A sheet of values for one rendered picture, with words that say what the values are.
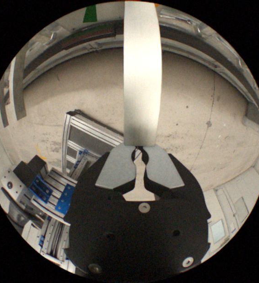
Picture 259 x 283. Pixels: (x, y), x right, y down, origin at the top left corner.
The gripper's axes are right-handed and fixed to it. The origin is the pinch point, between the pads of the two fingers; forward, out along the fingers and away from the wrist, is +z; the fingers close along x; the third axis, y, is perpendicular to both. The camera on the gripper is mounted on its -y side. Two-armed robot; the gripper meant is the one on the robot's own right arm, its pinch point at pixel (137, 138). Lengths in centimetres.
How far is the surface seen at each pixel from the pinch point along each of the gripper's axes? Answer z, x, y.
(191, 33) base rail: 12.7, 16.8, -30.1
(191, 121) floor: 83, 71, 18
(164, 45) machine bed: 66, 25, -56
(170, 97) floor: 83, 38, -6
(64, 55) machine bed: 66, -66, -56
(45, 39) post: 8.9, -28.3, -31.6
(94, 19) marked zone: 10.0, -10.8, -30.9
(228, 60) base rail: 13.2, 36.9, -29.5
